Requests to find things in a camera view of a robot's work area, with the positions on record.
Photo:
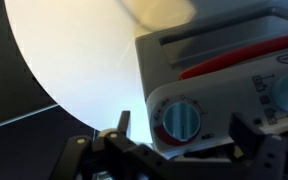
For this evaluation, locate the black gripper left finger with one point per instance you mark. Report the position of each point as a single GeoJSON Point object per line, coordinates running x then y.
{"type": "Point", "coordinates": [124, 156]}

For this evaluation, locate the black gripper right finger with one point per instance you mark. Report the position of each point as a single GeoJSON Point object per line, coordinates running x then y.
{"type": "Point", "coordinates": [264, 153]}

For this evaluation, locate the grey toy stove oven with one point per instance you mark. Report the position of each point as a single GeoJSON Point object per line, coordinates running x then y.
{"type": "Point", "coordinates": [224, 96]}

